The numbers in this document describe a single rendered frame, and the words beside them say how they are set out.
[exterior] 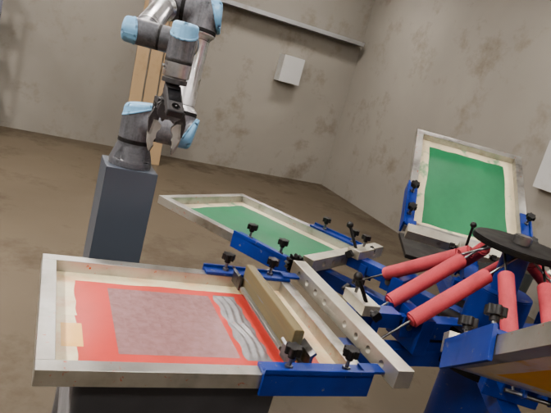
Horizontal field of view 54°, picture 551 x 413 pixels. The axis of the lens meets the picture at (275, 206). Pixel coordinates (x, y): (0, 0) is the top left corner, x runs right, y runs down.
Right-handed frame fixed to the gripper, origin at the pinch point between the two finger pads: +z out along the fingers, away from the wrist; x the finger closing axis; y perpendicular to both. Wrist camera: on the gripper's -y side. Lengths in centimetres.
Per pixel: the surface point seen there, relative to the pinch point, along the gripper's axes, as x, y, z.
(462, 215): -160, 44, 14
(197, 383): -6, -54, 40
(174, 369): -1, -53, 37
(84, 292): 15.0, -11.8, 40.6
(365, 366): -50, -53, 35
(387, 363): -55, -55, 33
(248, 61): -257, 673, -34
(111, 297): 7.8, -13.7, 40.6
